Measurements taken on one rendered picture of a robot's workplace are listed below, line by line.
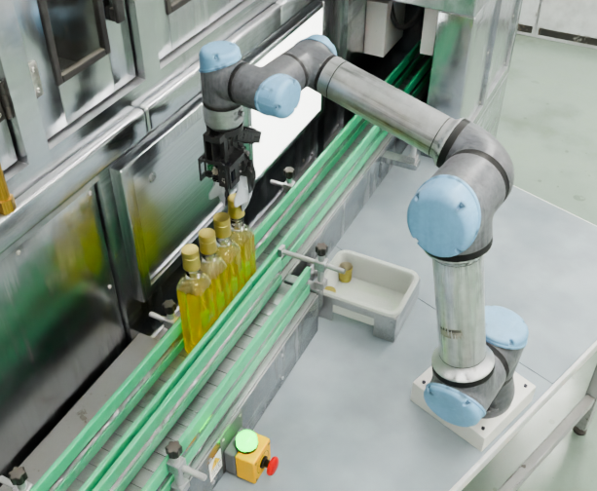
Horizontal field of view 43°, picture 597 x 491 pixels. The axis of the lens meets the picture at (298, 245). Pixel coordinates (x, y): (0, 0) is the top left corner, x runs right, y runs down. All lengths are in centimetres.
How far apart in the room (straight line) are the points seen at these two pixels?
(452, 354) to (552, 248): 88
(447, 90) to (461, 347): 116
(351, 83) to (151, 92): 40
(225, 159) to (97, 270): 34
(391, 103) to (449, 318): 39
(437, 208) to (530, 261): 100
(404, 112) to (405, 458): 73
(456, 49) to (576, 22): 292
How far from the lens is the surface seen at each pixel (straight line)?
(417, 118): 134
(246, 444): 155
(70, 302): 151
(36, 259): 139
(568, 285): 212
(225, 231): 156
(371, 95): 136
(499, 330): 154
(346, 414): 172
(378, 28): 252
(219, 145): 147
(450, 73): 235
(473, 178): 122
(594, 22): 518
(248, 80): 135
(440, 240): 121
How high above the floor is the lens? 211
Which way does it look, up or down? 40 degrees down
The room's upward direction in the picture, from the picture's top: straight up
